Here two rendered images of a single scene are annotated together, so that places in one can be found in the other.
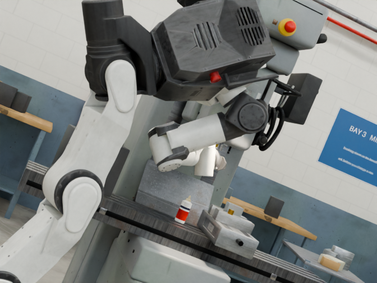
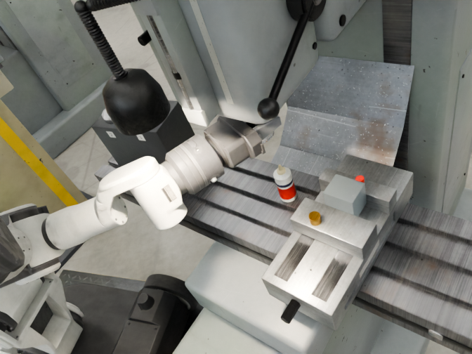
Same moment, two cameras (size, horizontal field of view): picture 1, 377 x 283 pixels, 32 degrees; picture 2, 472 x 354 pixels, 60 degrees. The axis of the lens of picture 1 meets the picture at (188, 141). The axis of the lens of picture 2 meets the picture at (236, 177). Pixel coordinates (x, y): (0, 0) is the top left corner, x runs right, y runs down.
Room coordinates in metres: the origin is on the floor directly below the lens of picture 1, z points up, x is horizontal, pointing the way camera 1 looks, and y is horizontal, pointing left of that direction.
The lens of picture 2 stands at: (2.13, -0.61, 1.71)
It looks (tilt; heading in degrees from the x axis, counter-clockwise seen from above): 45 degrees down; 64
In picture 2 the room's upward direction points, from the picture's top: 23 degrees counter-clockwise
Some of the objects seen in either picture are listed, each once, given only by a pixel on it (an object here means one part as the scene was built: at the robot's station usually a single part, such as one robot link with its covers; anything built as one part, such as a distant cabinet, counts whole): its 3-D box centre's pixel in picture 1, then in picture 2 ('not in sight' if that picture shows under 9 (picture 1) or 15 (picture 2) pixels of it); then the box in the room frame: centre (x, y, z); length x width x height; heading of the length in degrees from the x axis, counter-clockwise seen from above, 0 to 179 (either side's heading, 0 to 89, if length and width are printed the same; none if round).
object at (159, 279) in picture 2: not in sight; (171, 293); (2.15, 0.29, 0.50); 0.20 x 0.05 x 0.20; 122
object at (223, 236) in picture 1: (228, 228); (341, 227); (2.47, -0.27, 1.02); 0.35 x 0.15 x 0.11; 11
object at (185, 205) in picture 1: (184, 208); (284, 181); (2.49, -0.09, 1.02); 0.04 x 0.04 x 0.11
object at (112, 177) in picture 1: (90, 158); (148, 138); (2.37, 0.31, 1.07); 0.22 x 0.12 x 0.20; 114
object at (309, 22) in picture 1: (270, 19); not in sight; (2.47, -0.10, 1.81); 0.47 x 0.26 x 0.16; 13
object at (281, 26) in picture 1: (286, 27); not in sight; (2.24, -0.16, 1.76); 0.06 x 0.02 x 0.06; 103
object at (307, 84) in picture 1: (298, 99); not in sight; (2.83, -0.37, 1.62); 0.20 x 0.09 x 0.21; 13
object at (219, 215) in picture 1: (233, 220); (332, 227); (2.44, -0.27, 1.06); 0.15 x 0.06 x 0.04; 101
